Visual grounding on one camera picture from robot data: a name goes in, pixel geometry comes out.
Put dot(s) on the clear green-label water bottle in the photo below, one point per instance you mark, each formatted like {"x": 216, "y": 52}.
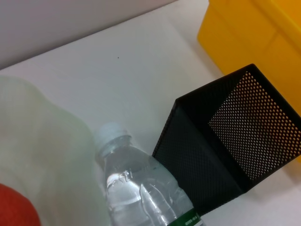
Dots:
{"x": 138, "y": 188}

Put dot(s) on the red-orange bumpy orange fruit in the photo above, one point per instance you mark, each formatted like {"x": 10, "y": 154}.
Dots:
{"x": 16, "y": 207}

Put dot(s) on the black mesh pen holder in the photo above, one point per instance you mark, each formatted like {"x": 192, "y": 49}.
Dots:
{"x": 195, "y": 153}

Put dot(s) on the pale green wavy fruit plate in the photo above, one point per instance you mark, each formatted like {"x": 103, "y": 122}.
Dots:
{"x": 47, "y": 153}

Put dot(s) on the yellow plastic storage bin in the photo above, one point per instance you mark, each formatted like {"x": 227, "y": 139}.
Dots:
{"x": 247, "y": 35}

